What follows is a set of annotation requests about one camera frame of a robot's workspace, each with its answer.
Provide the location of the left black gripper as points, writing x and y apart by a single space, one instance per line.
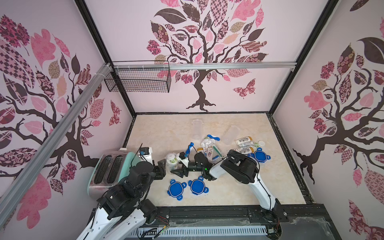
159 169

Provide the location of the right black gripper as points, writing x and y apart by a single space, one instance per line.
192 165

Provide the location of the blue lid toiletry container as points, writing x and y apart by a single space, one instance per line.
197 129
231 135
172 162

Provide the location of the clear plastic toiletry bag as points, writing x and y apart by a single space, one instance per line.
207 142

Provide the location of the green toothbrush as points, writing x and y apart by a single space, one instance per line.
218 151

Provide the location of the detached blue container lid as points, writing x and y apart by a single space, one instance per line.
260 155

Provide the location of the small white round cap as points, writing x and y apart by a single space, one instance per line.
261 143

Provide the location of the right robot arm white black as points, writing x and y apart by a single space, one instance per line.
243 169

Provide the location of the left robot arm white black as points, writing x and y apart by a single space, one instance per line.
124 208

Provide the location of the mint green silver toaster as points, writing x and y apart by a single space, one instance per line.
110 169

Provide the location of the white slotted cable duct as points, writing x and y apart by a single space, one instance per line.
194 232

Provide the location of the black wire basket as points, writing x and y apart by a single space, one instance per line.
139 77

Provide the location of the back aluminium rail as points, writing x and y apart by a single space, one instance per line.
203 66

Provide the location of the aluminium rail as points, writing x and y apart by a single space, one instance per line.
23 182
203 66

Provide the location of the left aluminium rail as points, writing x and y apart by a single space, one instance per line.
23 182

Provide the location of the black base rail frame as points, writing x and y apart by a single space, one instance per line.
299 222

